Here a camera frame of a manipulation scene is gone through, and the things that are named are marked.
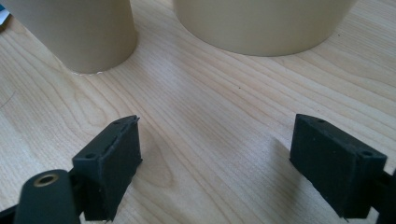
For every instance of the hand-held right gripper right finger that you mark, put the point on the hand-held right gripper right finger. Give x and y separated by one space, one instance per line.
333 174

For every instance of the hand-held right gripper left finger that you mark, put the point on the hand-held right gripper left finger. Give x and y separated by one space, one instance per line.
107 174

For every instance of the beige paper cup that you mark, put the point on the beige paper cup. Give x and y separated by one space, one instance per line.
81 31

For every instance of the beige container with perforated insert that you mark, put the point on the beige container with perforated insert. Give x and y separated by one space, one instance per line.
264 25

